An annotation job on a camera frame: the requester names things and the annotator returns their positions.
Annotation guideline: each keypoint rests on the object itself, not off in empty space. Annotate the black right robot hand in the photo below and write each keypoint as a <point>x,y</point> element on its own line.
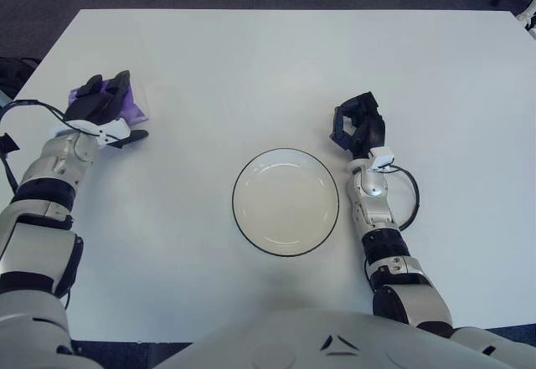
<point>372,132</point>

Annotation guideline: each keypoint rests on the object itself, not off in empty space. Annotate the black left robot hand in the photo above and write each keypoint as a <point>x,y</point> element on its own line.
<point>96,105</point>

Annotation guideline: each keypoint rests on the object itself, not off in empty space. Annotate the purple tissue paper pack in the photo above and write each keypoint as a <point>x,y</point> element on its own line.
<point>136,109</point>

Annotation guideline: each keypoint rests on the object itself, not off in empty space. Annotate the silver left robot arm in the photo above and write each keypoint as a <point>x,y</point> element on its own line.
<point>63,155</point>

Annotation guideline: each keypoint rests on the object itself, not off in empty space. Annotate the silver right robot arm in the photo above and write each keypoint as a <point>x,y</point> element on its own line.
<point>370,191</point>

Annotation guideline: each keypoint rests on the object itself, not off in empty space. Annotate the white plate with black rim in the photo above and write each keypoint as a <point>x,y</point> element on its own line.
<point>285,206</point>

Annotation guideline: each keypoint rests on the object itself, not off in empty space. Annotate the black bag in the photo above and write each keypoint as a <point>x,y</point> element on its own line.
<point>12,74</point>

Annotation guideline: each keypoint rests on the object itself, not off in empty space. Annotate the white adjacent table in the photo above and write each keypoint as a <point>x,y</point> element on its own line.
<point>532,33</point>

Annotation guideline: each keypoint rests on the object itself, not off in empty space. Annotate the grey robot torso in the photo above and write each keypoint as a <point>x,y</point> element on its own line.
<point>293,339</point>

